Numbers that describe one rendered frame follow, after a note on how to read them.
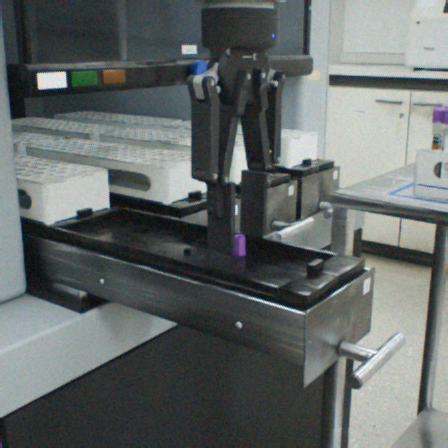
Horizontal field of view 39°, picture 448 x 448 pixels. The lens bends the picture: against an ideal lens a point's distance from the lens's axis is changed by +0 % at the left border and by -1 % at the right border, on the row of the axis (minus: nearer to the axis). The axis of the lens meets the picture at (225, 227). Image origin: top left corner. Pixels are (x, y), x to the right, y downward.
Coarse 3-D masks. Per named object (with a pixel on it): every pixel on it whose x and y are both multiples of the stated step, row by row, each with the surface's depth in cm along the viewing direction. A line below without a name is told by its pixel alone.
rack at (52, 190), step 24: (24, 168) 79; (48, 168) 79; (72, 168) 79; (96, 168) 79; (24, 192) 90; (48, 192) 72; (72, 192) 74; (96, 192) 77; (24, 216) 75; (48, 216) 72; (72, 216) 75
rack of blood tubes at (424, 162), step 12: (420, 156) 84; (432, 156) 82; (444, 156) 81; (420, 168) 84; (432, 168) 83; (420, 180) 84; (432, 180) 83; (444, 180) 82; (420, 192) 85; (432, 192) 84; (444, 192) 83
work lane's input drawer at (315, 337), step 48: (48, 240) 70; (96, 240) 67; (144, 240) 71; (192, 240) 71; (96, 288) 67; (144, 288) 62; (192, 288) 58; (240, 288) 56; (288, 288) 53; (336, 288) 56; (240, 336) 56; (288, 336) 53; (336, 336) 57
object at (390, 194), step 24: (408, 168) 103; (336, 192) 86; (360, 192) 86; (384, 192) 86; (408, 192) 86; (336, 216) 87; (408, 216) 80; (432, 216) 78; (336, 240) 88; (432, 264) 124; (432, 288) 125; (432, 312) 126; (432, 336) 128; (336, 360) 92; (432, 360) 129; (336, 384) 93; (432, 384) 131; (336, 408) 95; (432, 408) 132; (336, 432) 96; (408, 432) 123; (432, 432) 123
